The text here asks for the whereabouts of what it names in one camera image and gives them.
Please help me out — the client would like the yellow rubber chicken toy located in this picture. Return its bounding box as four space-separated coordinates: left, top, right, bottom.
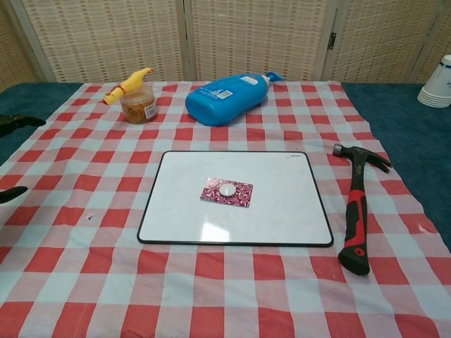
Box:
101 67 156 106

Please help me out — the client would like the clear jar of rubber bands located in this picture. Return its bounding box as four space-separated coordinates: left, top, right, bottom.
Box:
119 87 159 125

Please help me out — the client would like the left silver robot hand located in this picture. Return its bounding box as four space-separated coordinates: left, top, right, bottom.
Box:
0 114 47 206

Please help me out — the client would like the red white checkered tablecloth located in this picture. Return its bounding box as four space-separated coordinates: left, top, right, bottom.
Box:
0 80 451 338

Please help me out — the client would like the red white patterned plastic packet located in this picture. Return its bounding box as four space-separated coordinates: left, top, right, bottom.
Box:
199 177 254 209

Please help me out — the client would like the stack of white paper cups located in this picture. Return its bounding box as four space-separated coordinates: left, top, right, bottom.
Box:
416 54 451 108

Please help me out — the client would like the woven folding screen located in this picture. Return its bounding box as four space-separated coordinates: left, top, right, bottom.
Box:
0 0 451 93

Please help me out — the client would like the blue pump bottle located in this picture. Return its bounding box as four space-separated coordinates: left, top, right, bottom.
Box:
185 71 285 127

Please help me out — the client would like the white board with black frame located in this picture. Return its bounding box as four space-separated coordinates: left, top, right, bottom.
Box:
136 150 335 246

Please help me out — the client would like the black red claw hammer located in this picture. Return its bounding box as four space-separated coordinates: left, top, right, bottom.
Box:
332 143 392 276

